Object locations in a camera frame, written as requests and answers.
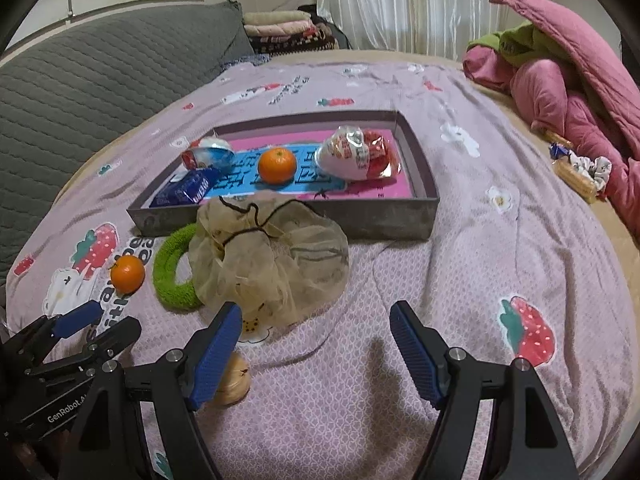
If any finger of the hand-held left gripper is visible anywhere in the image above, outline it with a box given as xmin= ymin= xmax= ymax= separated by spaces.
xmin=45 ymin=316 xmax=143 ymax=373
xmin=0 ymin=300 xmax=105 ymax=366

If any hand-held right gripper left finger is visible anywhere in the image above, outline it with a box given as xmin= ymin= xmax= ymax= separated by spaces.
xmin=75 ymin=301 xmax=244 ymax=480

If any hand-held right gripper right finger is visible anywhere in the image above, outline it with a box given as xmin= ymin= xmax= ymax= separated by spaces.
xmin=390 ymin=301 xmax=581 ymax=480

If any walnut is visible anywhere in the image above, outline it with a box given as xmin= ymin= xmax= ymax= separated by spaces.
xmin=211 ymin=351 xmax=251 ymax=407

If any orange mandarin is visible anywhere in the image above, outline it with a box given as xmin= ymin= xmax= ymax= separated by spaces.
xmin=258 ymin=147 xmax=297 ymax=184
xmin=110 ymin=255 xmax=146 ymax=294

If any green fuzzy hair ring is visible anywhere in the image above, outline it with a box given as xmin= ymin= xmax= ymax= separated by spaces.
xmin=152 ymin=222 xmax=205 ymax=310

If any beige mesh scrunchie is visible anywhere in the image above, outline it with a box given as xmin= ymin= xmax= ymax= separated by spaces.
xmin=195 ymin=196 xmax=350 ymax=327

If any shallow grey cardboard box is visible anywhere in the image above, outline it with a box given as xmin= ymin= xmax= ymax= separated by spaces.
xmin=126 ymin=109 xmax=441 ymax=242

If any red blue snack packet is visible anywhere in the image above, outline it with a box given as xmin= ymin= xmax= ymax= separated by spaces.
xmin=181 ymin=137 xmax=235 ymax=171

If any red candy bag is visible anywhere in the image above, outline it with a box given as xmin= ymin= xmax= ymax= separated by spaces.
xmin=318 ymin=126 xmax=402 ymax=182

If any grey quilted headboard cover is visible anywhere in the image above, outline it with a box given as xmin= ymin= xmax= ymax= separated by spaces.
xmin=0 ymin=0 xmax=257 ymax=283

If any blue patterned cloth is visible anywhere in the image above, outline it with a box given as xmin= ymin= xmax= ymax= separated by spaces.
xmin=219 ymin=53 xmax=272 ymax=69

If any pink quilt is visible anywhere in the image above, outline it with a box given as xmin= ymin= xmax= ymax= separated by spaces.
xmin=462 ymin=0 xmax=640 ymax=227

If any green blanket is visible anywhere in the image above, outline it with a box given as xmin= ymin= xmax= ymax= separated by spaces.
xmin=481 ymin=25 xmax=577 ymax=69

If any stack of folded blankets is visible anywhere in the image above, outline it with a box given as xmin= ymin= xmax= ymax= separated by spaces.
xmin=242 ymin=10 xmax=337 ymax=54

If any dark cloth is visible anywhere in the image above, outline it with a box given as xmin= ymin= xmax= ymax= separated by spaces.
xmin=297 ymin=6 xmax=354 ymax=52

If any white sheer curtain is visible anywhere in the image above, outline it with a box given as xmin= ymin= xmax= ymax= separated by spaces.
xmin=316 ymin=0 xmax=527 ymax=62

